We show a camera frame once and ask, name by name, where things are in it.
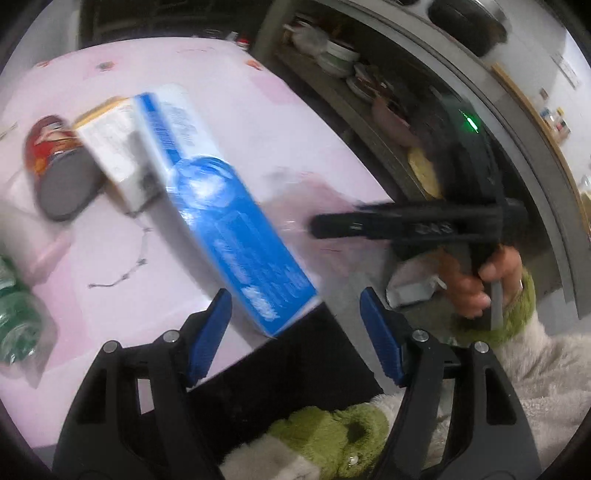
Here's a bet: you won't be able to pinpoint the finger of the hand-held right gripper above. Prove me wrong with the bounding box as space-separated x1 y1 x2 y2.
311 203 402 241

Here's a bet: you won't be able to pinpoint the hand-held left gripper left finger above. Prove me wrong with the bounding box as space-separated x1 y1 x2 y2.
53 288 234 480

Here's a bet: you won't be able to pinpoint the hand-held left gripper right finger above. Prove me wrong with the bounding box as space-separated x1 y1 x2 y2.
359 286 543 480

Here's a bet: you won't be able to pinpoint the clear plastic wrapper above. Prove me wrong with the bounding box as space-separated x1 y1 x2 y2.
263 168 370 232

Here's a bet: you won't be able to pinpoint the blue white box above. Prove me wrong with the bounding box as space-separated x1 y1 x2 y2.
134 83 321 337

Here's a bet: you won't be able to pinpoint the clear plastic container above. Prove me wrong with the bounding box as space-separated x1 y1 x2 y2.
0 171 70 278

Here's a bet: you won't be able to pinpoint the red snack can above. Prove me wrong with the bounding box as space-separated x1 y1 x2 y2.
24 114 103 222

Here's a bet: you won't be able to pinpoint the person's right forearm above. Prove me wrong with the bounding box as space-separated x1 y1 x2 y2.
450 272 591 467

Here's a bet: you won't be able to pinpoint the person's right hand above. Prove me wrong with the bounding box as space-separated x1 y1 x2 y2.
438 244 525 319

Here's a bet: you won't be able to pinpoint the white paper packet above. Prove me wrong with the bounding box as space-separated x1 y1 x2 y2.
385 258 444 308

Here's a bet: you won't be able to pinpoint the yellow bag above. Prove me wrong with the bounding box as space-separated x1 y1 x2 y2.
406 148 444 199

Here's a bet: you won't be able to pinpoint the grey kitchen counter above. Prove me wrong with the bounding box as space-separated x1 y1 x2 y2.
259 0 587 296

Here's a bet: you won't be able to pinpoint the pink basin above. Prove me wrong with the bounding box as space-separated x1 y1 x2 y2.
372 95 414 144

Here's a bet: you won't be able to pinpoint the fluffy green white garment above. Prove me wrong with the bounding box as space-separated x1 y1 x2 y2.
219 392 444 480

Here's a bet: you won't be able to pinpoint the patterned lower shelf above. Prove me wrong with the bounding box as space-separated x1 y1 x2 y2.
272 41 444 199

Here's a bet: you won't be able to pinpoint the pink printed tablecloth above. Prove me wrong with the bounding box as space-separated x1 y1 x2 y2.
0 37 393 448

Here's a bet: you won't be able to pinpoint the stack of plates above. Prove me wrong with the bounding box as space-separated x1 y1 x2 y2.
346 65 393 100

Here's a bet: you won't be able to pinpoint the stack of white bowls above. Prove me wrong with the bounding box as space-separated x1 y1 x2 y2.
318 39 361 77

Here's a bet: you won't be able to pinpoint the white plastic bag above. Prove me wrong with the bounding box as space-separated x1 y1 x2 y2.
291 25 326 56

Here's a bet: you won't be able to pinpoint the green plastic bottle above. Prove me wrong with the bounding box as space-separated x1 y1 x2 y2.
0 256 54 370

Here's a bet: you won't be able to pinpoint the stacked dark pots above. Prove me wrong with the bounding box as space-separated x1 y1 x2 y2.
427 0 509 56

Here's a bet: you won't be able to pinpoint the white yellow carton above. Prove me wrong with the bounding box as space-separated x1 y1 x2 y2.
74 96 162 210

